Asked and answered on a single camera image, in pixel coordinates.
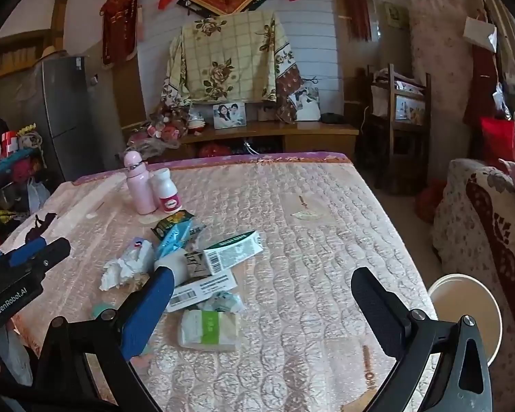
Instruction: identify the white pill bottle pink label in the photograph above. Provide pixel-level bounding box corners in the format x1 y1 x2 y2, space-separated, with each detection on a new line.
150 169 183 215

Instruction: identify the artificial flower bouquet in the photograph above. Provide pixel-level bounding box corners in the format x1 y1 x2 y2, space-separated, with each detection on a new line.
126 105 190 160

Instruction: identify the wooden cabinet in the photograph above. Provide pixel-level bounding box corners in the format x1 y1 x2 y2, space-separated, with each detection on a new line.
124 120 361 166

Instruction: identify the white green wrapper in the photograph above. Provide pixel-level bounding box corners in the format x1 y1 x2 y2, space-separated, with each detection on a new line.
199 291 245 314

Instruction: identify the red wall hanging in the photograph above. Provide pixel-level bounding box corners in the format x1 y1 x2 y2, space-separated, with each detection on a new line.
100 0 143 68

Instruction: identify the pink quilted mattress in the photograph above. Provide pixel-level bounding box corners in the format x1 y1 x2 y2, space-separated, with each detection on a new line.
0 151 439 412

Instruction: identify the white barcode box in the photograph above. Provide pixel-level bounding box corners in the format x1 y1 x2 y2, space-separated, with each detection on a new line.
165 270 238 313

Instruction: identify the floral yellow cloth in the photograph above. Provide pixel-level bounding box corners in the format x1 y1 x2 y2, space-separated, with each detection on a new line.
161 11 305 123

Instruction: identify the white green medicine box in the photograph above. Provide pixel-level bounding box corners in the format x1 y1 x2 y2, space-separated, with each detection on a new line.
203 230 264 276

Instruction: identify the grey refrigerator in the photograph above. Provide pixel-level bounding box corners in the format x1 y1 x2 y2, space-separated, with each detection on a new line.
0 56 112 185

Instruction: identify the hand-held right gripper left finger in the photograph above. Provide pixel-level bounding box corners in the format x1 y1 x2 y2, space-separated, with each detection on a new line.
32 266 176 412

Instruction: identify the cluttered storage rack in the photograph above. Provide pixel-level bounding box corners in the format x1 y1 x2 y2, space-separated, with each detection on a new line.
0 119 49 245

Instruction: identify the white plastic bag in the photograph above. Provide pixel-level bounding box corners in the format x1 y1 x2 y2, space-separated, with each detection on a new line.
26 178 52 214

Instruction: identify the small printed cardboard box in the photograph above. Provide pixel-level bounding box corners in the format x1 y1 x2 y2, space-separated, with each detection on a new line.
184 250 213 276

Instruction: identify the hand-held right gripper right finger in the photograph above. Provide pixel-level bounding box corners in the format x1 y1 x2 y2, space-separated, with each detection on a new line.
351 267 495 412

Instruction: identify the white paper bag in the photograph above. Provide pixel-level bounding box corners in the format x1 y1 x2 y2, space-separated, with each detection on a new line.
462 16 498 53

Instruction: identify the wedding photo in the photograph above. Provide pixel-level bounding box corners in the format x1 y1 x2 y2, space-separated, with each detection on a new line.
288 87 322 122

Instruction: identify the white tissue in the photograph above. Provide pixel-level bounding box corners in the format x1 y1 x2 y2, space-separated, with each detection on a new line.
100 247 155 291

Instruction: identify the framed couple photo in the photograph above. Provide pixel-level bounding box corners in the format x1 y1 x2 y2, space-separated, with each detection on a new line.
213 102 247 130

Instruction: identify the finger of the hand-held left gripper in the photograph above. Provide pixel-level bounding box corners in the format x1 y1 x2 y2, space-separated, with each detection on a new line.
23 237 72 276
0 236 49 267

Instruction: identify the red knot tassel hanging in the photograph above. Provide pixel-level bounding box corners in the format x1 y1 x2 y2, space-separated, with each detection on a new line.
337 0 375 42

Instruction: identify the red item under cabinet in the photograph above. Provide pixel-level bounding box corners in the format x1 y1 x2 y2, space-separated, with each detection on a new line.
197 141 233 160

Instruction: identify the pink floral upright mattress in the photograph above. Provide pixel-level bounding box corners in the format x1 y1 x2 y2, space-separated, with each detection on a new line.
408 0 477 181

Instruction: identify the floral cushion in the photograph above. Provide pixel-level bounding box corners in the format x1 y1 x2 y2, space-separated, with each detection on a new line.
431 159 515 353

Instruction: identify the red plastic bag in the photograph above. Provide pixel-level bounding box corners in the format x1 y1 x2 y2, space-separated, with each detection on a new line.
414 179 448 224

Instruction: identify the blue plastic packet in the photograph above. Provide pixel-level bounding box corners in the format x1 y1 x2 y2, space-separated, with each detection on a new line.
154 219 207 262

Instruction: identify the white cylindrical container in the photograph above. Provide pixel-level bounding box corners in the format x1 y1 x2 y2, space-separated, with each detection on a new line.
154 251 188 286

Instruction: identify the white green tissue pack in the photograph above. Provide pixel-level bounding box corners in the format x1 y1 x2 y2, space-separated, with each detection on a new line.
178 309 241 352

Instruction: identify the green snack packet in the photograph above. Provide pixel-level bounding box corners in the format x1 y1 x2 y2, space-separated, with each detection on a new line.
151 210 194 239

